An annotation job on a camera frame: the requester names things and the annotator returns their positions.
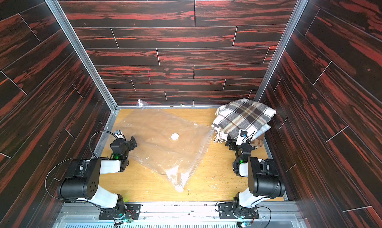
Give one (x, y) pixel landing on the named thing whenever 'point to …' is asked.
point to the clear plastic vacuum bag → (171, 146)
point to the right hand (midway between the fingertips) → (240, 135)
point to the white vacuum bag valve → (174, 136)
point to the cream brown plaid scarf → (232, 117)
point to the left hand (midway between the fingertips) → (127, 138)
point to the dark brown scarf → (258, 142)
